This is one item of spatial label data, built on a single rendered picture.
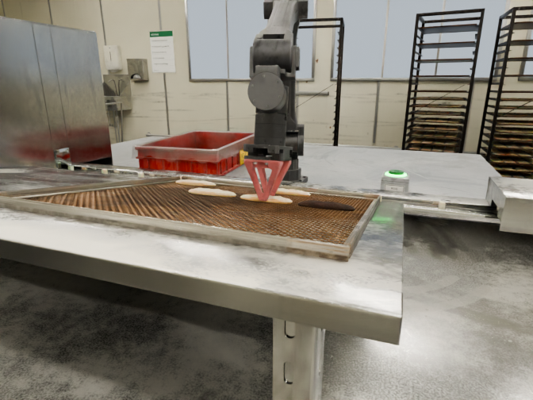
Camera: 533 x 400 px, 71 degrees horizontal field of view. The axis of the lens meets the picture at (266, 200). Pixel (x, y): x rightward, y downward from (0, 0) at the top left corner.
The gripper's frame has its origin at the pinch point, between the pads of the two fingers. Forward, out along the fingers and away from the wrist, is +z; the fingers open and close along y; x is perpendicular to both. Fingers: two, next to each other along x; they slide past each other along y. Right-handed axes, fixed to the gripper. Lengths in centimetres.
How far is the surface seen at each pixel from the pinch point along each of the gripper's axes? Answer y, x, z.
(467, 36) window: 444, -99, -152
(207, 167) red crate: 49, 36, -1
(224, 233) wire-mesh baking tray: -30.5, -5.1, 0.4
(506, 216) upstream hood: 18.7, -44.3, 1.9
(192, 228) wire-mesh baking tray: -30.4, -1.3, 0.3
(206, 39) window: 458, 248, -162
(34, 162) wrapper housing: 22, 82, 0
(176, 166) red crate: 48, 48, -1
